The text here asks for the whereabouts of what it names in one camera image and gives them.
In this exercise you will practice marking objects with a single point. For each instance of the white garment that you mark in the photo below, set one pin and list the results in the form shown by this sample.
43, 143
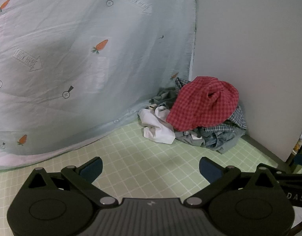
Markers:
156, 127

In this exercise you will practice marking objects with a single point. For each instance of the dark grey-green garment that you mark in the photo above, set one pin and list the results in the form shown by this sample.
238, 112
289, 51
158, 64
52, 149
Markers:
165, 95

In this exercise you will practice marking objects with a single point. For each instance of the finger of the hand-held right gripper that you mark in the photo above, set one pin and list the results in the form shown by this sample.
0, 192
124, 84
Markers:
292, 176

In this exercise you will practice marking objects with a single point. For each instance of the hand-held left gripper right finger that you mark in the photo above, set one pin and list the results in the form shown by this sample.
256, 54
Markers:
209, 170

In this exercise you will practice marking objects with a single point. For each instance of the pale carrot print curtain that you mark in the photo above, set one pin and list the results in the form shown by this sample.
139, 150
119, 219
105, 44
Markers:
67, 54

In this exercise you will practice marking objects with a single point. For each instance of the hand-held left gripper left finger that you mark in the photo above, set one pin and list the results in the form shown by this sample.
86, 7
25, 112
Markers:
93, 169

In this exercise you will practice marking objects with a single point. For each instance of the red checked shirt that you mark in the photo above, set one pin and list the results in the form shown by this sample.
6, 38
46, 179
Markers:
202, 108

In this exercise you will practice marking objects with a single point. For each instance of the blue denim jeans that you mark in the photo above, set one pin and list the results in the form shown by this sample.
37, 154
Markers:
214, 140

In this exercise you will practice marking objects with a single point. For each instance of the blue checked shirt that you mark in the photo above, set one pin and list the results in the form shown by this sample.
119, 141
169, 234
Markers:
239, 118

